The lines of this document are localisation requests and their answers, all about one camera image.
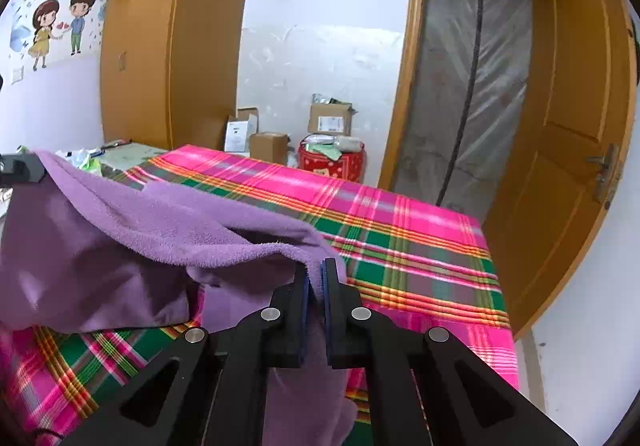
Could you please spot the open labelled cardboard box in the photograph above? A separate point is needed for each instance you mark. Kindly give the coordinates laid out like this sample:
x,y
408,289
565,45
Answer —
x,y
327,119

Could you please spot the pink green plaid bedsheet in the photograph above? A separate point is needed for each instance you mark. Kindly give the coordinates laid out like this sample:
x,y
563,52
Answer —
x,y
400,236

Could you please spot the white carton box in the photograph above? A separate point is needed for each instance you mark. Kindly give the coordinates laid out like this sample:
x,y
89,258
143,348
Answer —
x,y
240,130

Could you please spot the purple fleece garment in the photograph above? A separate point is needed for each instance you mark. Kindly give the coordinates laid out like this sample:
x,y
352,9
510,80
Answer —
x,y
125,236

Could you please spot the white wall switch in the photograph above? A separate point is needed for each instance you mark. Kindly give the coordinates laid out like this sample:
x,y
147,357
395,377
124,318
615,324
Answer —
x,y
17,74

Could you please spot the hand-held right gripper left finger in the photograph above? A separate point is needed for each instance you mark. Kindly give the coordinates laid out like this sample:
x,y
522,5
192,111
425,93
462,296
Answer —
x,y
304,296

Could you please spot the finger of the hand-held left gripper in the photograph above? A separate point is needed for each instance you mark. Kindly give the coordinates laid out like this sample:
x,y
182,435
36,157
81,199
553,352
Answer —
x,y
22,169

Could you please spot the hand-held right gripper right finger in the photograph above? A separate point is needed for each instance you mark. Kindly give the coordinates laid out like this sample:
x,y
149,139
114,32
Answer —
x,y
326,296

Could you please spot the wooden door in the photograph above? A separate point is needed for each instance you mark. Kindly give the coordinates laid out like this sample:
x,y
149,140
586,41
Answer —
x,y
570,125

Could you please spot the clear plastic door curtain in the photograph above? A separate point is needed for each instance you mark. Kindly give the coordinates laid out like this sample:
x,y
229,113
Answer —
x,y
465,80

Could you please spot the small brown cardboard box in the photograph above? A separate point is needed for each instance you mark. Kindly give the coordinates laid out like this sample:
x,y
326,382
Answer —
x,y
269,146

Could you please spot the glass side table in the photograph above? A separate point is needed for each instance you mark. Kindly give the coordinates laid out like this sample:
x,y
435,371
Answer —
x,y
130,154

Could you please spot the cartoon couple wall sticker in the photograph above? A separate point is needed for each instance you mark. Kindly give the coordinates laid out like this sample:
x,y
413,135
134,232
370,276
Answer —
x,y
55,25

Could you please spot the wooden wardrobe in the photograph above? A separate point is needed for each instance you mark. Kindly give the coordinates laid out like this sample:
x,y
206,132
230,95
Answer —
x,y
175,50

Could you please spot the green packets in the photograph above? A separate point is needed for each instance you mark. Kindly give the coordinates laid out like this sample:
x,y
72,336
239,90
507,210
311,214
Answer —
x,y
92,164

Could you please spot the red round container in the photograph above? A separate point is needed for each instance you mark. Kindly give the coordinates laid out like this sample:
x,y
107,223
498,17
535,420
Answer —
x,y
330,164

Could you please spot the wooden door frame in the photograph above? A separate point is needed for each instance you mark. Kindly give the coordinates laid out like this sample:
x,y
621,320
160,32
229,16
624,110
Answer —
x,y
400,100

